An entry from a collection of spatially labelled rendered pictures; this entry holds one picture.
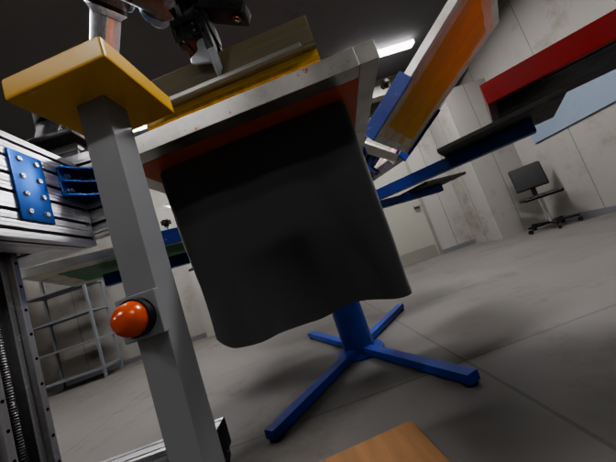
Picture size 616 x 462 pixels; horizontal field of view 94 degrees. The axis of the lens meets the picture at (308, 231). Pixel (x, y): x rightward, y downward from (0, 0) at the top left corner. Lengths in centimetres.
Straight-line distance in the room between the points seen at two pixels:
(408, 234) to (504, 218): 156
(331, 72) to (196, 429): 57
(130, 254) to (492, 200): 565
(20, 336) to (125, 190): 65
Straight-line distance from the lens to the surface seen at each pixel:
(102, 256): 152
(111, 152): 43
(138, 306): 36
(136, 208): 40
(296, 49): 69
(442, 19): 154
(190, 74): 75
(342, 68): 60
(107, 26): 132
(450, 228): 622
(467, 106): 620
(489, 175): 589
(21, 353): 99
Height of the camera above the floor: 64
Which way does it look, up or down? 6 degrees up
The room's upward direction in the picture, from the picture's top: 19 degrees counter-clockwise
